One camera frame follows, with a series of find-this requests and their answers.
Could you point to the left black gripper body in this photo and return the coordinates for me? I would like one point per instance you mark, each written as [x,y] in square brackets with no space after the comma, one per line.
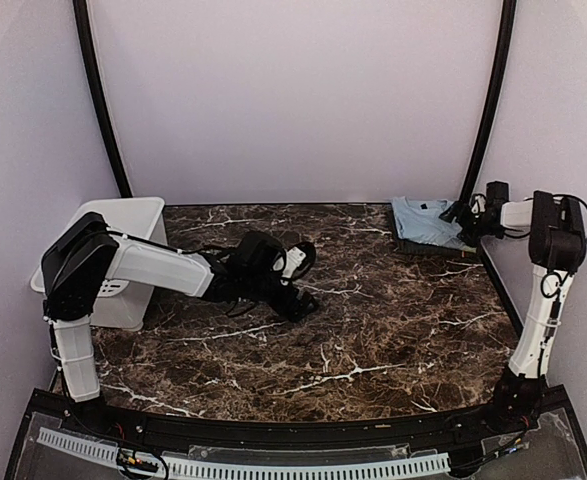
[255,289]

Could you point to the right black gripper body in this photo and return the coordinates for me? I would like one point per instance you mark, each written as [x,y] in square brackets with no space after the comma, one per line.
[474,227]

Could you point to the light blue garment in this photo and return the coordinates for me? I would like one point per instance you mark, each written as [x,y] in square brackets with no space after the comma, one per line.
[419,221]

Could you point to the black pinstriped shirt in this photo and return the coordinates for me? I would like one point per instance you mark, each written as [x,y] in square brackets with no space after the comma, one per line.
[412,248]

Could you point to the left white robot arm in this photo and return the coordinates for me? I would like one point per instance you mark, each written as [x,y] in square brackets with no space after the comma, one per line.
[188,272]

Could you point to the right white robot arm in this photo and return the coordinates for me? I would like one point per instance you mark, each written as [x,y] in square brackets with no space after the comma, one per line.
[555,227]

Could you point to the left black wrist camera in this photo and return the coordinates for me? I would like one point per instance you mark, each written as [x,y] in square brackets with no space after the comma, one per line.
[258,252]

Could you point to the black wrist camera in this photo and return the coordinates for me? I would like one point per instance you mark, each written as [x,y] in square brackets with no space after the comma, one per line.
[497,194]
[258,252]

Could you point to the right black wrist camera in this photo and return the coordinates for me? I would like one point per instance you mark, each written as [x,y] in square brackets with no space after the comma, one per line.
[497,194]

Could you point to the right black frame post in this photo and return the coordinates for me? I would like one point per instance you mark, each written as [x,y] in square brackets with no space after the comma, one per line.
[499,65]

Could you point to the black frame post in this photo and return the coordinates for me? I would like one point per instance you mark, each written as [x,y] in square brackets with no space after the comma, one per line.
[96,90]
[499,65]

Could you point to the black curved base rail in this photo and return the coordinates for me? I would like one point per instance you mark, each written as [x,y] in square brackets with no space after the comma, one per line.
[548,444]

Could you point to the white slotted cable duct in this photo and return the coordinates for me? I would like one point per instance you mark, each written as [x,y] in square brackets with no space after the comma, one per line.
[174,466]

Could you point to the left black frame post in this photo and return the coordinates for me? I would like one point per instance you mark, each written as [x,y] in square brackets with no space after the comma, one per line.
[96,90]

